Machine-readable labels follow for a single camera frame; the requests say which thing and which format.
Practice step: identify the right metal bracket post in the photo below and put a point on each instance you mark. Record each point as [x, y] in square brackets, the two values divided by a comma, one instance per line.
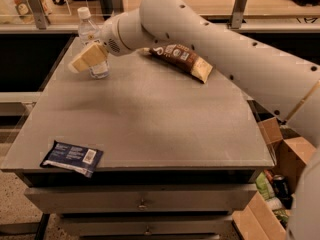
[237, 15]

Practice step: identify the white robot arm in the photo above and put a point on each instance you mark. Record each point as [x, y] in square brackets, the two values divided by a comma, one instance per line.
[285, 85]

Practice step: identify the lower grey drawer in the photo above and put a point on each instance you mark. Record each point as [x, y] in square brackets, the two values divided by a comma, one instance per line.
[146, 225]

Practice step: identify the blue snack packet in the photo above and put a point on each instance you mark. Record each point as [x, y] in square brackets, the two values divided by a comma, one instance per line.
[80, 159]

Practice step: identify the clear plastic tea bottle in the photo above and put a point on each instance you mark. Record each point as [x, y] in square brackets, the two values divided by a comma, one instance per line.
[89, 32]

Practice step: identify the dark soda can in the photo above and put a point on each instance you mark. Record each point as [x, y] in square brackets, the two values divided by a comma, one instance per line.
[280, 186]

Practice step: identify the brown yellow chip bag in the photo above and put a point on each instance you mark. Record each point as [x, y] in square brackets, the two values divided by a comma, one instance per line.
[183, 58]

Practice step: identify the open cardboard box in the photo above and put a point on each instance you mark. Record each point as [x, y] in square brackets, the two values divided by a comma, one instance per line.
[257, 221]

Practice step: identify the green leafy packet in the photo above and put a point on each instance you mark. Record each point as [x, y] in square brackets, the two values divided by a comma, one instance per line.
[282, 217]

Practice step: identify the left metal bracket post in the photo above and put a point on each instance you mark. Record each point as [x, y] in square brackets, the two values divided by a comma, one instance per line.
[40, 18]

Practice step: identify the upper grey drawer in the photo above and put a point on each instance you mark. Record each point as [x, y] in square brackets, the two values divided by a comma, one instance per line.
[141, 198]

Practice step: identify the green snack bag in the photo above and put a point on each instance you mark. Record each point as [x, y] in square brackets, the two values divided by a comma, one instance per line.
[264, 187]

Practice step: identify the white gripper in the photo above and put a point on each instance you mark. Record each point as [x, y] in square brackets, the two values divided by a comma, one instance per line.
[109, 37]

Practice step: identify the white printed plastic bag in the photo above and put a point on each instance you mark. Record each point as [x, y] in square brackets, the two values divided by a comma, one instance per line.
[19, 11]

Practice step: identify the grey drawer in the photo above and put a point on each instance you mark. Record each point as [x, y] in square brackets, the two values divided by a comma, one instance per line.
[146, 225]
[141, 198]

